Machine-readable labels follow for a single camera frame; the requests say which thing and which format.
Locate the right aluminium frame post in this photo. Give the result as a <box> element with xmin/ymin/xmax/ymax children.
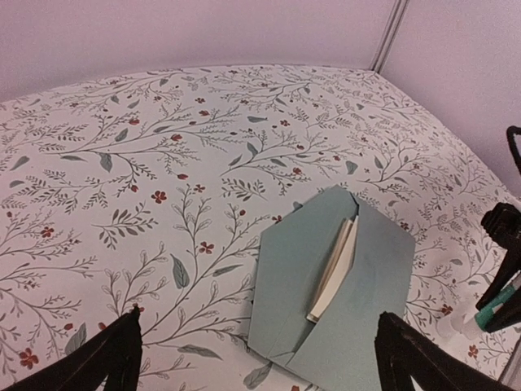
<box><xmin>370</xmin><ymin>0</ymin><xmax>410</xmax><ymax>73</ymax></box>

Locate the beige letter paper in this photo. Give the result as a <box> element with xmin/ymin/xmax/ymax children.
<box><xmin>306</xmin><ymin>216</ymin><xmax>358</xmax><ymax>323</ymax></box>

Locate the right black camera cable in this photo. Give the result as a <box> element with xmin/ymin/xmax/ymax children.
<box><xmin>506</xmin><ymin>125</ymin><xmax>521</xmax><ymax>174</ymax></box>

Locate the green white glue stick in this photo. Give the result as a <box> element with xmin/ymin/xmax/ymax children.
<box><xmin>462</xmin><ymin>281</ymin><xmax>520</xmax><ymax>340</ymax></box>

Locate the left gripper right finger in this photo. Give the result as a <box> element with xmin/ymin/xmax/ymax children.
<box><xmin>374</xmin><ymin>312</ymin><xmax>505</xmax><ymax>390</ymax></box>

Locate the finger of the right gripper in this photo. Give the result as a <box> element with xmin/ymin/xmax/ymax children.
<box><xmin>475</xmin><ymin>248</ymin><xmax>520</xmax><ymax>332</ymax></box>

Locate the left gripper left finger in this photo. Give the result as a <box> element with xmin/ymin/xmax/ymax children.
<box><xmin>8</xmin><ymin>307</ymin><xmax>142</xmax><ymax>391</ymax></box>

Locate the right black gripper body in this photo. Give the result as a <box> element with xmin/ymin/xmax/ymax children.
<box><xmin>481</xmin><ymin>202</ymin><xmax>520</xmax><ymax>248</ymax></box>

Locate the floral patterned table mat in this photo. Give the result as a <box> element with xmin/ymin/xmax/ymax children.
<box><xmin>1</xmin><ymin>65</ymin><xmax>517</xmax><ymax>390</ymax></box>

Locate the teal blue envelope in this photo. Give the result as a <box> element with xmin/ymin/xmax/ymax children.
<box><xmin>247</xmin><ymin>186</ymin><xmax>415</xmax><ymax>390</ymax></box>

